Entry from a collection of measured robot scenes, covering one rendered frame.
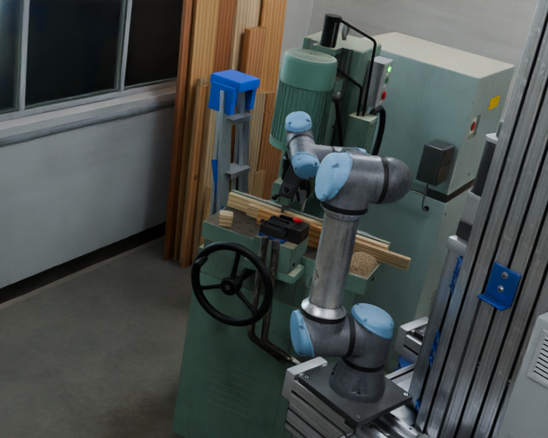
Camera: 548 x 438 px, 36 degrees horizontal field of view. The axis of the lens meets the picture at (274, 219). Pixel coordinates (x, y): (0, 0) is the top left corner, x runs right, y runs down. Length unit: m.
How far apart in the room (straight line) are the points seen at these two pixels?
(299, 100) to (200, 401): 1.20
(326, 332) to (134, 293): 2.18
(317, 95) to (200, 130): 1.59
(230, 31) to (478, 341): 2.68
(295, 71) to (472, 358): 1.05
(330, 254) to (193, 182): 2.30
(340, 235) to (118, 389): 1.72
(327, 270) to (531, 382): 0.54
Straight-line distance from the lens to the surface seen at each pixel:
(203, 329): 3.01
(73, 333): 3.83
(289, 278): 2.65
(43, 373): 3.58
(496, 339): 2.12
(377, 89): 2.94
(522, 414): 2.09
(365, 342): 2.14
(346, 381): 2.21
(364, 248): 2.80
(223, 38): 4.38
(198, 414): 3.20
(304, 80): 2.64
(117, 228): 4.38
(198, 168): 4.25
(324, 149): 2.35
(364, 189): 1.95
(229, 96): 3.61
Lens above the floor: 2.08
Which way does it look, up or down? 24 degrees down
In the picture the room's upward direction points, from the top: 10 degrees clockwise
